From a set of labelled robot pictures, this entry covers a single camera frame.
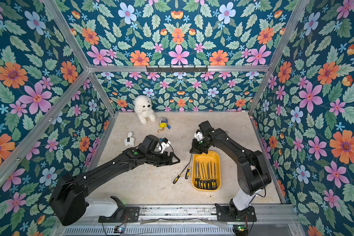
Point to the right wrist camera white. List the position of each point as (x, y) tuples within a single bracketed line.
[(198, 136)]

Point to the small white robot figurine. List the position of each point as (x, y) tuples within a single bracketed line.
[(129, 140)]

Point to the yellow blue small toy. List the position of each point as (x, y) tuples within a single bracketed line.
[(163, 124)]

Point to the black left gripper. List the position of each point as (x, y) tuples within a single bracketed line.
[(169, 160)]

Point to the yellow plastic storage tray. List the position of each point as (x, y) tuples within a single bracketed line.
[(206, 158)]

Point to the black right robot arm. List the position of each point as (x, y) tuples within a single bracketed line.
[(252, 170)]

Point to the black wall hook rail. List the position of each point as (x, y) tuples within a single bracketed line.
[(173, 69)]

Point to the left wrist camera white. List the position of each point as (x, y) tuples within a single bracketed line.
[(164, 143)]

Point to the white plush seal toy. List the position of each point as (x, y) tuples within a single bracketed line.
[(143, 109)]

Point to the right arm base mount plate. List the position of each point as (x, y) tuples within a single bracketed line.
[(231, 214)]

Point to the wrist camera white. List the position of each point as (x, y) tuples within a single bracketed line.
[(164, 143), (198, 136)]

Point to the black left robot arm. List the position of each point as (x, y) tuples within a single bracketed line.
[(69, 200)]

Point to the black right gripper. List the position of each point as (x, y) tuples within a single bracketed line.
[(197, 148)]

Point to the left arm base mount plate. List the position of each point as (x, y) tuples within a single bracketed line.
[(122, 214)]

